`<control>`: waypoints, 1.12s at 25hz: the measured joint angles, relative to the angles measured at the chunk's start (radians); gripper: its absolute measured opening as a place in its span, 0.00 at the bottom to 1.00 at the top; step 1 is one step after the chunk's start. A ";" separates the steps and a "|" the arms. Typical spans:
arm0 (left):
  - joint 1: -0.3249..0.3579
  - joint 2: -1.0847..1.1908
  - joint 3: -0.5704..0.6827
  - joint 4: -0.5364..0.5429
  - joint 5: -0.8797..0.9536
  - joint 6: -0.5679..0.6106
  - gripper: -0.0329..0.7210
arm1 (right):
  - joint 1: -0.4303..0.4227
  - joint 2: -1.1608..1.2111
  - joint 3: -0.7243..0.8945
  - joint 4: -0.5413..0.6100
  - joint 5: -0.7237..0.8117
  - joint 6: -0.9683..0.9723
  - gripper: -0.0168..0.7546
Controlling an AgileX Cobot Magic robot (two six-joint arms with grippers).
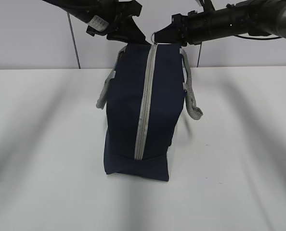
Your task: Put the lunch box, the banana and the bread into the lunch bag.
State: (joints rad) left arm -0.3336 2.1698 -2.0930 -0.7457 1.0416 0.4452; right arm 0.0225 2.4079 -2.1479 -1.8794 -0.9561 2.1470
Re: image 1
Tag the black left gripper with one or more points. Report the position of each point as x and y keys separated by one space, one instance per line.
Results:
x=114 y=19

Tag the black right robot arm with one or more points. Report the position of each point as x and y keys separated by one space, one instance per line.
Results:
x=260 y=19

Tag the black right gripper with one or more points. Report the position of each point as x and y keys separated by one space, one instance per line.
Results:
x=195 y=28

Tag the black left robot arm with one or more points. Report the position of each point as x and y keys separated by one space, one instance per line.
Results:
x=78 y=8

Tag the navy blue lunch bag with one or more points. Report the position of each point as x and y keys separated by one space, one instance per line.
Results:
x=144 y=96

